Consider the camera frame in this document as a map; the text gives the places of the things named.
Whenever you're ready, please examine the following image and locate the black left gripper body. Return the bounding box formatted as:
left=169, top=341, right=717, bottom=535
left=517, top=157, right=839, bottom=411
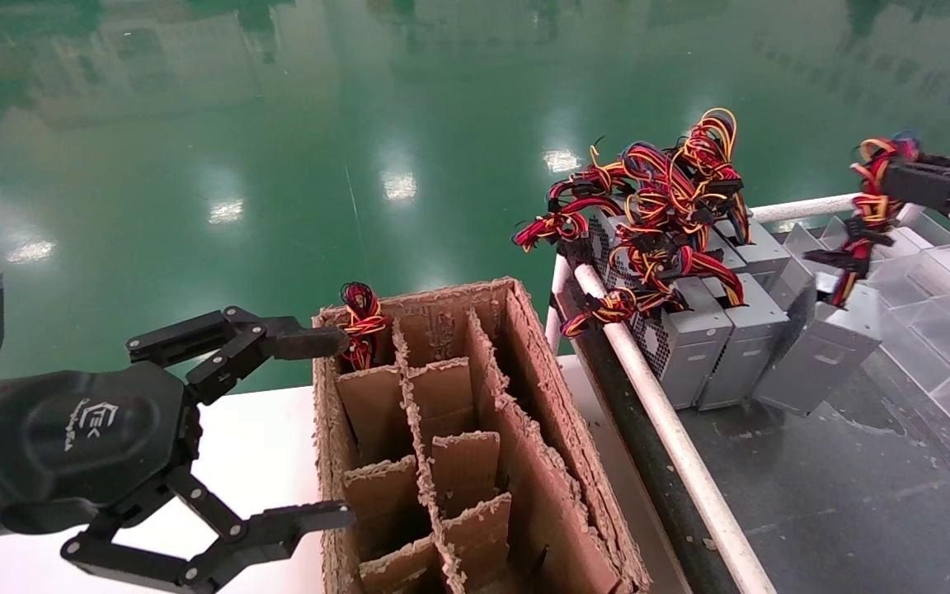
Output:
left=0, top=361, right=204, bottom=537

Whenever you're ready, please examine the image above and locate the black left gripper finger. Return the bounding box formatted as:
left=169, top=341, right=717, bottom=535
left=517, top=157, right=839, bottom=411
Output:
left=61, top=466, right=356, bottom=593
left=127, top=307, right=350, bottom=405

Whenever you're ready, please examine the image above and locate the grey power supply with wires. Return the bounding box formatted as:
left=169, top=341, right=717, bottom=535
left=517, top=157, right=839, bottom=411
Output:
left=751, top=132, right=925, bottom=416
left=623, top=107, right=791, bottom=411
left=512, top=140, right=733, bottom=411
left=337, top=282, right=393, bottom=372

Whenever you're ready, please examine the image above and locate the brown cardboard divider box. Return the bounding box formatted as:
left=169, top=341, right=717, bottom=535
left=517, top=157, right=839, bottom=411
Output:
left=310, top=276, right=651, bottom=594

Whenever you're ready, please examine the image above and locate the white cart post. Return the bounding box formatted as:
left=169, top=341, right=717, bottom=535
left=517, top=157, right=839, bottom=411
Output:
left=545, top=256, right=572, bottom=356

